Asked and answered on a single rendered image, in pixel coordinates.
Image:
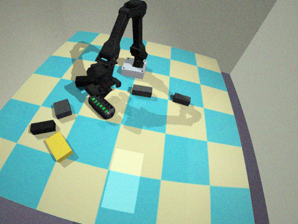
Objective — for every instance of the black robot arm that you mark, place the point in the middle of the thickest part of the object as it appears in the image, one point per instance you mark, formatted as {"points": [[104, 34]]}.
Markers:
{"points": [[135, 9]]}

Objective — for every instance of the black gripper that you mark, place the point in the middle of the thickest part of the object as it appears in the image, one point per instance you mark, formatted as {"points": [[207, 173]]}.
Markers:
{"points": [[103, 87]]}

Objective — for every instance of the yellow rectangular block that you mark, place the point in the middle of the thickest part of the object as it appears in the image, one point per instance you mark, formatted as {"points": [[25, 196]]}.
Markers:
{"points": [[59, 147]]}

